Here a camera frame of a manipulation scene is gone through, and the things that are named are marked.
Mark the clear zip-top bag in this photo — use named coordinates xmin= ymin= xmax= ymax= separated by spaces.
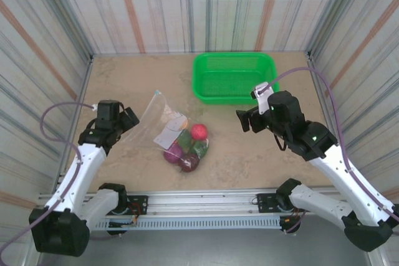
xmin=120 ymin=90 xmax=211 ymax=174

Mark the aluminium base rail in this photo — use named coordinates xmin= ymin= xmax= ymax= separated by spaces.
xmin=32 ymin=188 xmax=372 ymax=217

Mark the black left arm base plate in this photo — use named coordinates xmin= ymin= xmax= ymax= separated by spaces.
xmin=92 ymin=194 xmax=150 ymax=216

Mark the green bell pepper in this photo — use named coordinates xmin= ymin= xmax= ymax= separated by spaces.
xmin=190 ymin=140 xmax=209 ymax=159

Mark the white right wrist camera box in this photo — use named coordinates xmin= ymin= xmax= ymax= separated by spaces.
xmin=250 ymin=81 xmax=276 ymax=116

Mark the pink red round fruit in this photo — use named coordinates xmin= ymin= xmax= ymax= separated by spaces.
xmin=190 ymin=123 xmax=209 ymax=142

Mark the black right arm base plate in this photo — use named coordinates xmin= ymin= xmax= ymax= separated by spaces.
xmin=256 ymin=191 xmax=300 ymax=214

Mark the green plastic mesh basket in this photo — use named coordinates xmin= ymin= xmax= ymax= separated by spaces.
xmin=191 ymin=52 xmax=281 ymax=105

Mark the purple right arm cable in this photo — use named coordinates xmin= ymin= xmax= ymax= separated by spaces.
xmin=263 ymin=66 xmax=399 ymax=235

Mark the dark red round vegetable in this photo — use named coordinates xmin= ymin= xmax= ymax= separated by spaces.
xmin=180 ymin=153 xmax=201 ymax=173

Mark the purple cabbage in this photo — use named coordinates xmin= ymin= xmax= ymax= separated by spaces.
xmin=163 ymin=143 xmax=184 ymax=164

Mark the dark green leafy cabbage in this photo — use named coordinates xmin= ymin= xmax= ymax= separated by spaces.
xmin=178 ymin=129 xmax=193 ymax=149

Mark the white slotted cable tray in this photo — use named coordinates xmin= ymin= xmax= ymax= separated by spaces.
xmin=42 ymin=217 xmax=300 ymax=231

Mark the aluminium side frame bar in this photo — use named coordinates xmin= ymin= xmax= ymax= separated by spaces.
xmin=307 ymin=51 xmax=355 ymax=189
xmin=55 ymin=55 xmax=94 ymax=192

